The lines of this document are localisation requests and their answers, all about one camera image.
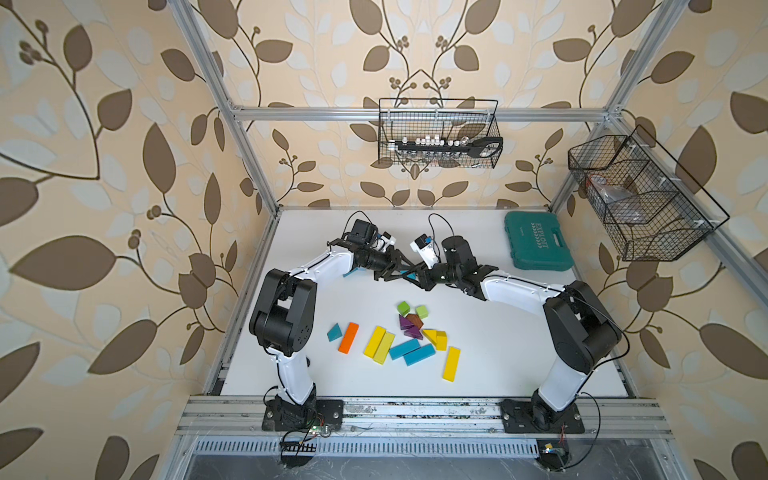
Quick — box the purple triangular prism block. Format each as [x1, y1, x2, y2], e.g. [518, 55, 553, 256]
[399, 316, 414, 331]
[403, 327, 423, 340]

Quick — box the orange rectangular block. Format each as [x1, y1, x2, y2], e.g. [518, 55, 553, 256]
[338, 322, 359, 354]

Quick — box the yellow rectangular block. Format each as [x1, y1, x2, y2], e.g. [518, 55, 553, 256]
[364, 326, 387, 358]
[442, 346, 461, 382]

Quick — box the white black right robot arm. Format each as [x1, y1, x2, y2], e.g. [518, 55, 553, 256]
[410, 234, 623, 431]

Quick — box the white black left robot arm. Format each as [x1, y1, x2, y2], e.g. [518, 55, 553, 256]
[248, 219, 413, 433]

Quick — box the brown wooden block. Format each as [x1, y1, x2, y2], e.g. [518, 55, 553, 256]
[406, 313, 423, 329]

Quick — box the green plastic tool case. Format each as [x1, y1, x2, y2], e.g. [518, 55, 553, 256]
[504, 211, 574, 272]

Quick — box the teal rectangular block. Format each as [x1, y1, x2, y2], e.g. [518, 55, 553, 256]
[389, 339, 421, 361]
[403, 344, 436, 366]

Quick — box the yellow-green rectangular block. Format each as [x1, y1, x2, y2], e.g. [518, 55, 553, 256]
[373, 332, 396, 365]

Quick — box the plastic bag in basket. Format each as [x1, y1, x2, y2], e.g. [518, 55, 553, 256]
[589, 175, 647, 224]

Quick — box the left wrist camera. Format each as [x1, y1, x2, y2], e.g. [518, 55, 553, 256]
[373, 232, 396, 252]

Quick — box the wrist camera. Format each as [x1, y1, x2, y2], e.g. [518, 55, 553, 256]
[373, 232, 396, 252]
[410, 234, 439, 269]

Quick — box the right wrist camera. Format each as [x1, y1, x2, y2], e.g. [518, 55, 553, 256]
[410, 234, 439, 269]

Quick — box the socket set rail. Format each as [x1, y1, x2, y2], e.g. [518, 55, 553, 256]
[384, 136, 504, 160]

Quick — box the black wire basket back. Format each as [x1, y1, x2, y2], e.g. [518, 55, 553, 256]
[374, 97, 503, 171]

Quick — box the black wire basket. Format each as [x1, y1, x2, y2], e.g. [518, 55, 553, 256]
[374, 97, 503, 171]
[568, 125, 730, 262]

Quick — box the black wire basket right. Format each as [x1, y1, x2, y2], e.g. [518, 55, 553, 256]
[568, 125, 730, 262]

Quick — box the aluminium frame post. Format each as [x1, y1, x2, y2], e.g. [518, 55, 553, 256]
[548, 0, 691, 214]

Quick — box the aluminium front rail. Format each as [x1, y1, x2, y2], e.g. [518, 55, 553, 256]
[176, 396, 673, 440]

